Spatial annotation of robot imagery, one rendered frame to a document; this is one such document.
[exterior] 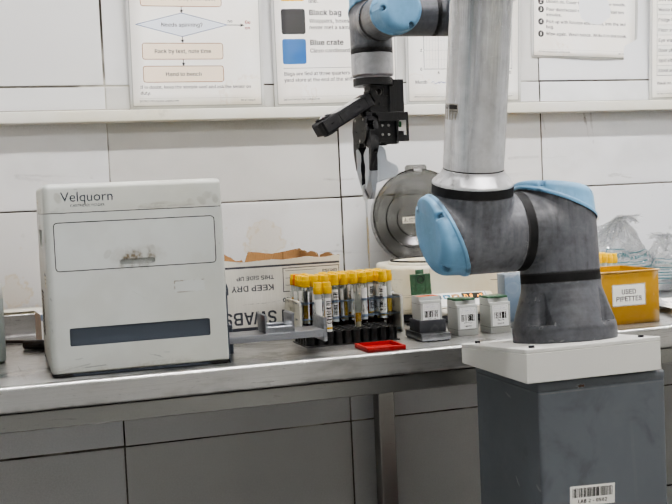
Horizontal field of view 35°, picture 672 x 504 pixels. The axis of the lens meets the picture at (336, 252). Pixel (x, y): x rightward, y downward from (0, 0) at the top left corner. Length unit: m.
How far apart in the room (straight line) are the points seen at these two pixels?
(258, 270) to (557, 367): 0.76
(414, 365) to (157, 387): 0.43
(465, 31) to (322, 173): 1.04
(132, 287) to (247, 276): 0.39
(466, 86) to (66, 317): 0.71
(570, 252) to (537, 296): 0.08
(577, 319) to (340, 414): 1.07
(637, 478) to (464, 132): 0.54
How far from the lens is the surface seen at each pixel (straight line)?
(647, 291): 2.06
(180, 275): 1.71
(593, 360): 1.50
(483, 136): 1.47
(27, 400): 1.67
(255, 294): 2.04
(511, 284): 2.04
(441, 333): 1.88
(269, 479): 2.47
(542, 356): 1.46
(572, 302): 1.53
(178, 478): 2.43
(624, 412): 1.55
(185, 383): 1.69
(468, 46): 1.45
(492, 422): 1.61
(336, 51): 2.46
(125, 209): 1.70
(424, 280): 1.94
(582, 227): 1.55
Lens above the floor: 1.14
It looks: 3 degrees down
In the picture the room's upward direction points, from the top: 3 degrees counter-clockwise
